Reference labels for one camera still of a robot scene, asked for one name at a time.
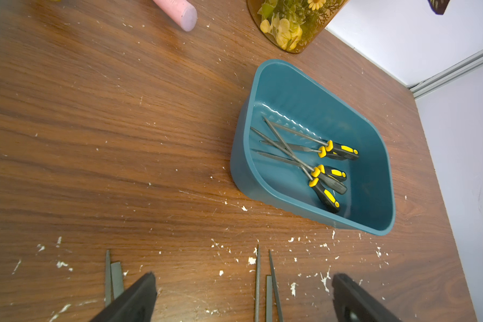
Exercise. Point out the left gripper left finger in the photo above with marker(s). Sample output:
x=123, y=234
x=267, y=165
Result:
x=135, y=304

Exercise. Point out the file tool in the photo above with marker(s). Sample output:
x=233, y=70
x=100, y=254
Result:
x=326, y=196
x=327, y=148
x=329, y=180
x=117, y=279
x=269, y=299
x=337, y=173
x=257, y=286
x=278, y=158
x=108, y=279
x=275, y=288

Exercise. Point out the purple toy shovel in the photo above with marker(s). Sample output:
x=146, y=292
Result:
x=183, y=13

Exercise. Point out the amber vase with plants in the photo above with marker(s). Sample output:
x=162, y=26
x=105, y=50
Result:
x=292, y=25

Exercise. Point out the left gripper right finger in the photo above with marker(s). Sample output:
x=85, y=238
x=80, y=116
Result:
x=353, y=303

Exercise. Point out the teal plastic storage box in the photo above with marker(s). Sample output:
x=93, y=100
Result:
x=287, y=96

